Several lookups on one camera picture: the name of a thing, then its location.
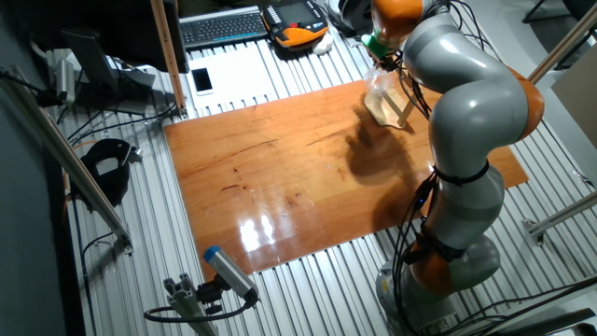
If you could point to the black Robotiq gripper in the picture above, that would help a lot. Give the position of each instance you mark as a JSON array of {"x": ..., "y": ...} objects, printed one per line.
[{"x": 389, "y": 60}]

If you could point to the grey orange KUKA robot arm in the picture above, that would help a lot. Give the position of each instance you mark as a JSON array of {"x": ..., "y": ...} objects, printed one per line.
[{"x": 476, "y": 112}]

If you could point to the wooden cup rack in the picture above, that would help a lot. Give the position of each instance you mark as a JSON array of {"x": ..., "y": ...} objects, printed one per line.
[{"x": 394, "y": 109}]

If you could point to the black round device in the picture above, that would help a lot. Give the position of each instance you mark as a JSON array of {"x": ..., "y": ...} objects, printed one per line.
[{"x": 352, "y": 16}]

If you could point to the white cloth lump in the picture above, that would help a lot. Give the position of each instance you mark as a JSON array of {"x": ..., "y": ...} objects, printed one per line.
[{"x": 323, "y": 44}]

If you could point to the orange black teach pendant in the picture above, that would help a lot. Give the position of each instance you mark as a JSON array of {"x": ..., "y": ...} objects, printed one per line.
[{"x": 295, "y": 21}]

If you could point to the black chair base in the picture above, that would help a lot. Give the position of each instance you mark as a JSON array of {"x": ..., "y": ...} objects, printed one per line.
[{"x": 536, "y": 11}]

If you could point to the white printed paper sheet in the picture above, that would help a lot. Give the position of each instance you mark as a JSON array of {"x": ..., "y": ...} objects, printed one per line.
[{"x": 233, "y": 79}]

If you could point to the black computer keyboard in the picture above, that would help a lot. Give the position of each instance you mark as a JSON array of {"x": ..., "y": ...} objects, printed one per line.
[{"x": 219, "y": 28}]

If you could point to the large wooden board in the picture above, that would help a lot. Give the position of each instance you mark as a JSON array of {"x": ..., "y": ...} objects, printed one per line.
[{"x": 261, "y": 186}]

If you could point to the white smartphone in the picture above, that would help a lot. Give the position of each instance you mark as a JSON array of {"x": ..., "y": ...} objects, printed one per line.
[{"x": 202, "y": 81}]

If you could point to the grey panel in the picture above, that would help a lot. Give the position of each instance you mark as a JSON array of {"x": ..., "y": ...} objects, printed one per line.
[{"x": 578, "y": 93}]

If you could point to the black computer monitor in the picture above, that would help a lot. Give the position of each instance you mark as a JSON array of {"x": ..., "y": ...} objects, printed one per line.
[{"x": 116, "y": 32}]

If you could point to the black curved clamp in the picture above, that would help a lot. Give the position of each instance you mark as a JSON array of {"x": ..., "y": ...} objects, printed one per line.
[{"x": 109, "y": 179}]

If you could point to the aluminium frame post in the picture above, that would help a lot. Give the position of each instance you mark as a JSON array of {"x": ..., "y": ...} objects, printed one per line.
[{"x": 559, "y": 44}]

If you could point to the brown frame post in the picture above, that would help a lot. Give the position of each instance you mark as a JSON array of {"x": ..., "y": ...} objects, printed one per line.
[{"x": 168, "y": 56}]

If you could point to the aluminium frame strut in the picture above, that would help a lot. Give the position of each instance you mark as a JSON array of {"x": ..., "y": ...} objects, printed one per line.
[
  {"x": 564, "y": 214},
  {"x": 65, "y": 158}
]

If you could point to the grey camera with blue cap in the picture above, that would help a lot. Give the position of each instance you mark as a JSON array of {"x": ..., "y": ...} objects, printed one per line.
[{"x": 231, "y": 273}]

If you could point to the aluminium profile camera mount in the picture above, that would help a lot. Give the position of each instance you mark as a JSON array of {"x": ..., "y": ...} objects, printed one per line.
[{"x": 186, "y": 303}]

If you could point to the silver camera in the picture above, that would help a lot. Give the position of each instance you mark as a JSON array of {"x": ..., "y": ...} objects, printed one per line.
[{"x": 65, "y": 81}]

